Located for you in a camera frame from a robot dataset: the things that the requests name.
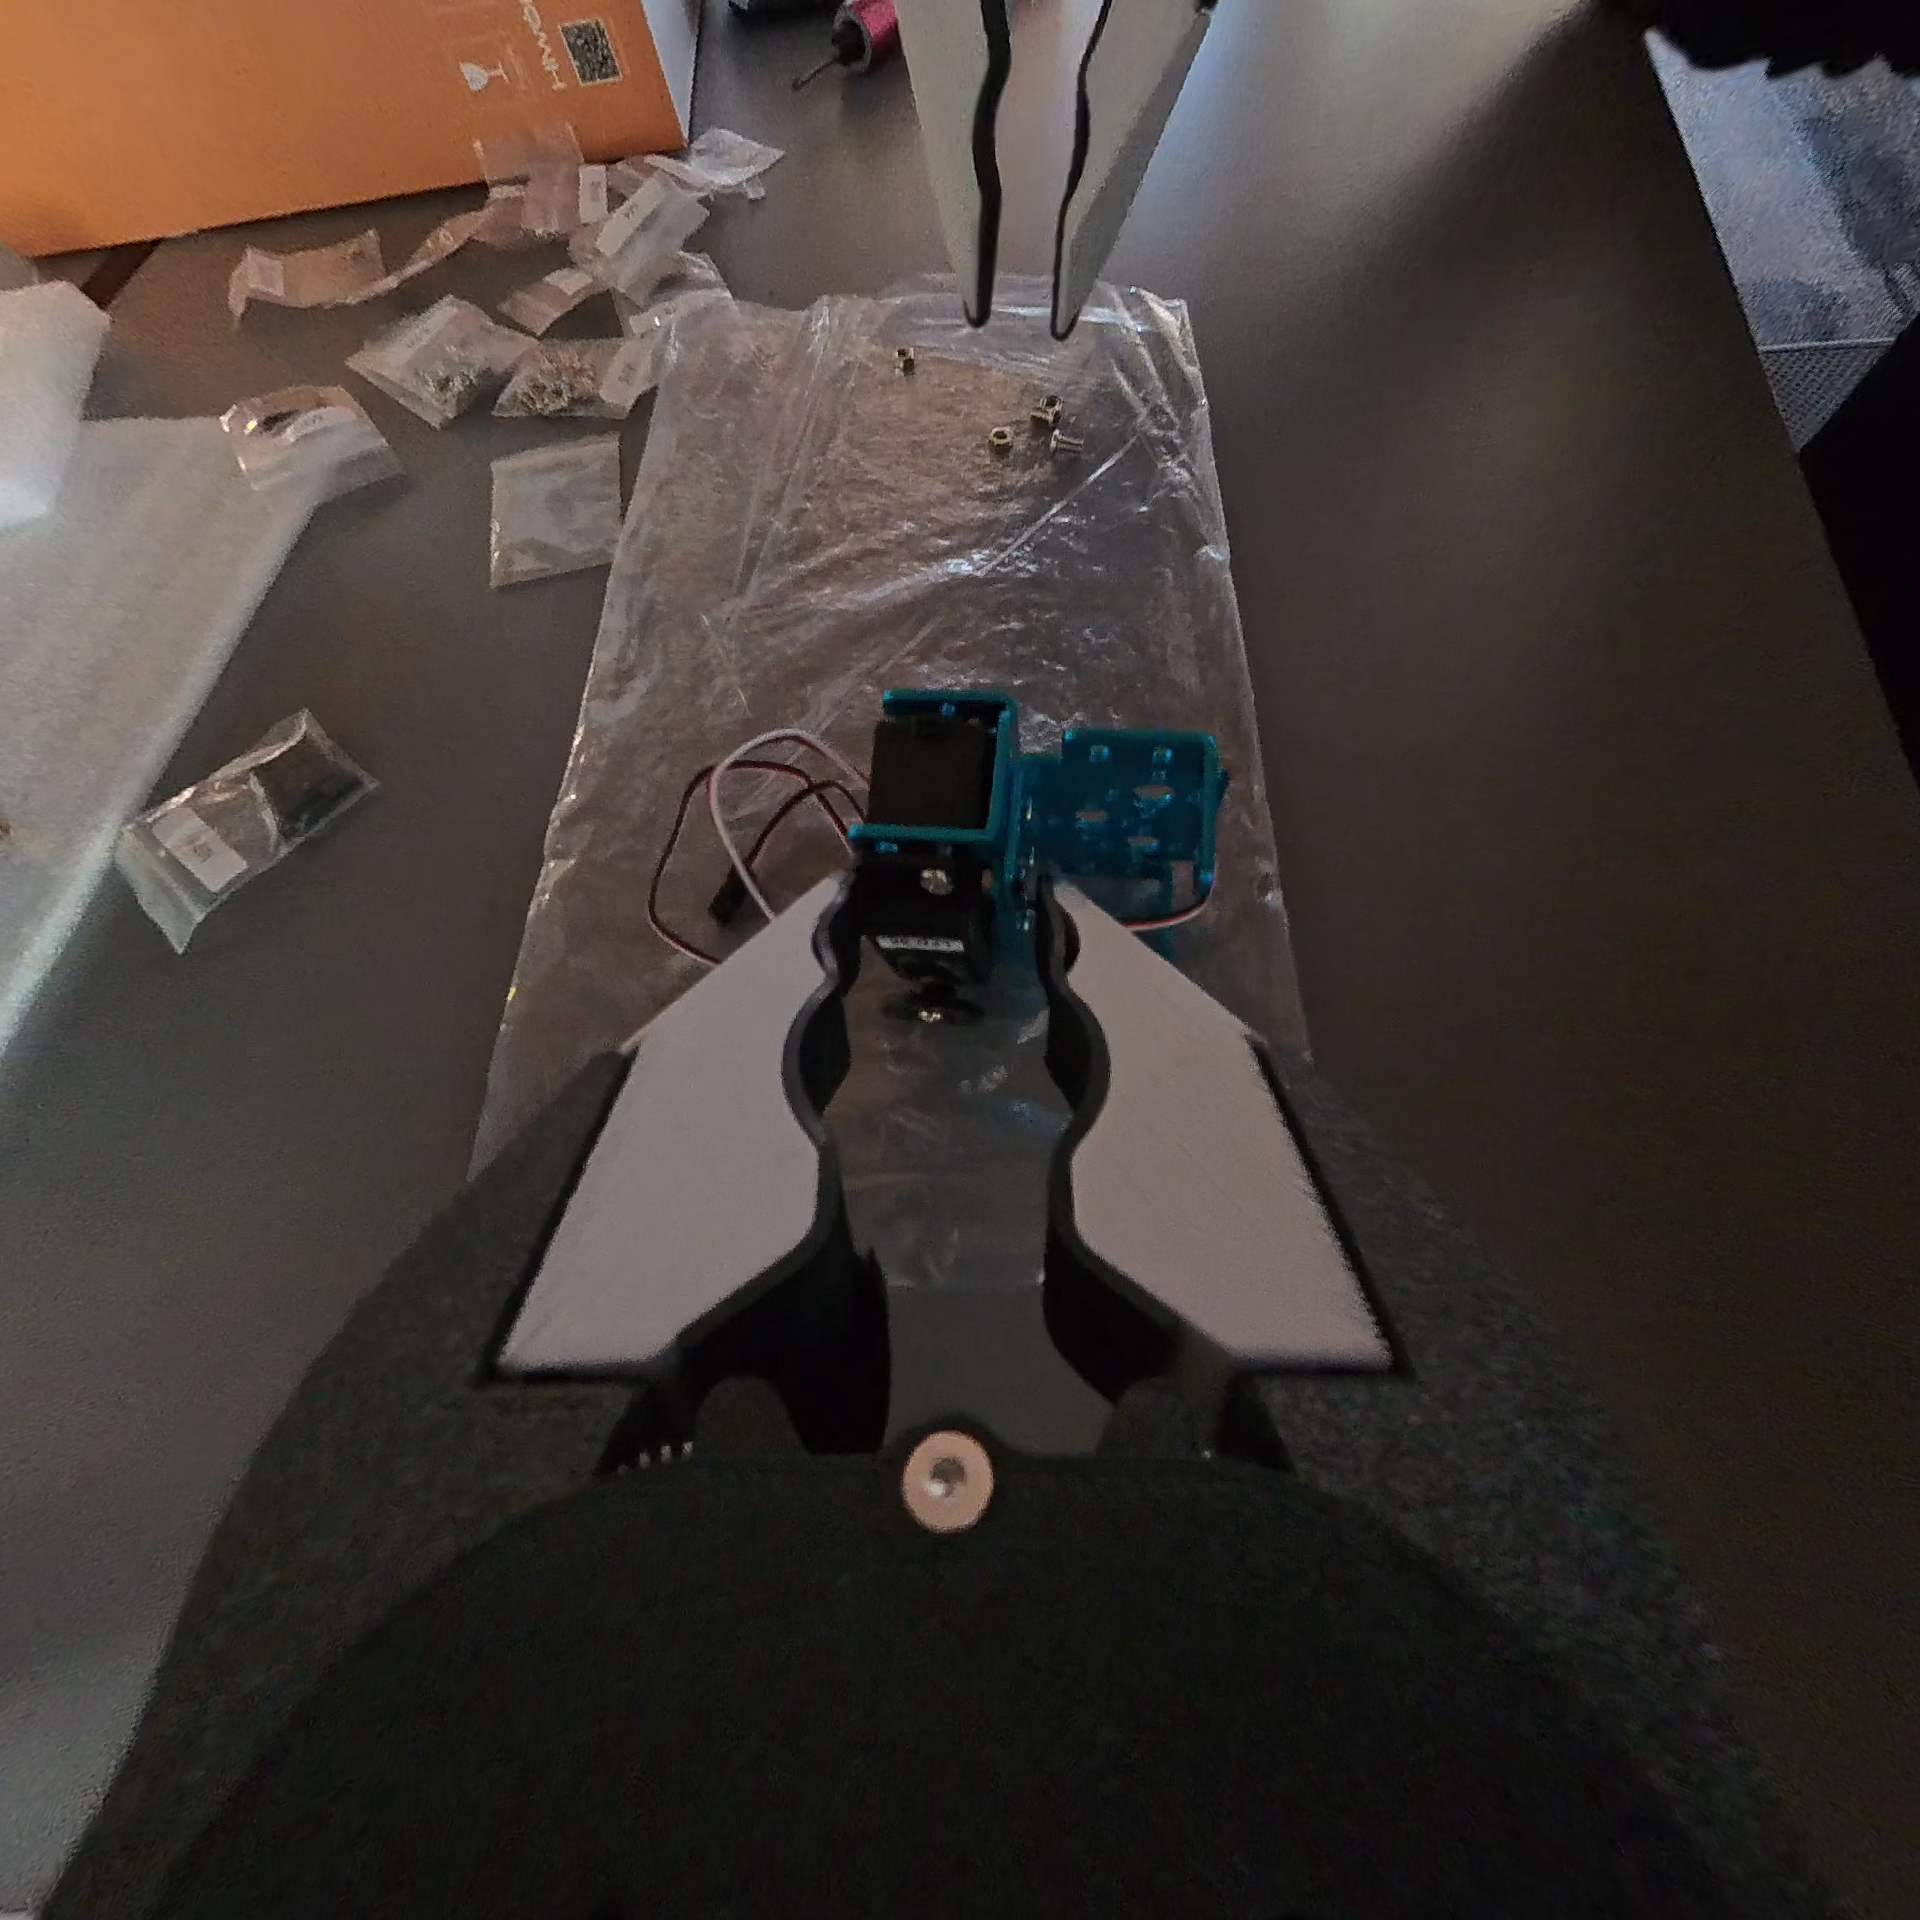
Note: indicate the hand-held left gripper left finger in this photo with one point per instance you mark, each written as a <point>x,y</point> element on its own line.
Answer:
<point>675,1171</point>

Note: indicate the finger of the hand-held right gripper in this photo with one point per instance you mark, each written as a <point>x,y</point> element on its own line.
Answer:
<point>938,119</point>
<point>1147,91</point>

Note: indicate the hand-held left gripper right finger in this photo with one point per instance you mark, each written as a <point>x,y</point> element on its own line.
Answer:
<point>1214,1171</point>

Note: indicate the blue perforated metal bracket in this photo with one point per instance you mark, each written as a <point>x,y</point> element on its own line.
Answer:
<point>1110,809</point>

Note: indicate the small red tool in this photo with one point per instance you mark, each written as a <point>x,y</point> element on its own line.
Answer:
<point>874,24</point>

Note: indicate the large clear plastic bag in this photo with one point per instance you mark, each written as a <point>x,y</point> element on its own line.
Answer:
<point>901,600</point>

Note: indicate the pile of clear screw bags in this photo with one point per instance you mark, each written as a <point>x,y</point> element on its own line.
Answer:
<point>451,353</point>

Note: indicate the zip bag with black parts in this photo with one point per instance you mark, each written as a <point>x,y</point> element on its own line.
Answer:
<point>254,819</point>

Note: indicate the orange cardboard box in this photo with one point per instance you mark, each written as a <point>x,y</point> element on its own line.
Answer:
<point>224,105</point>

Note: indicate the white foam sheet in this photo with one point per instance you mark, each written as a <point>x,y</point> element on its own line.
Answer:
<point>90,645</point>

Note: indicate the person's black clothing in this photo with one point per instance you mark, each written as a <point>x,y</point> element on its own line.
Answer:
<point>1875,600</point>

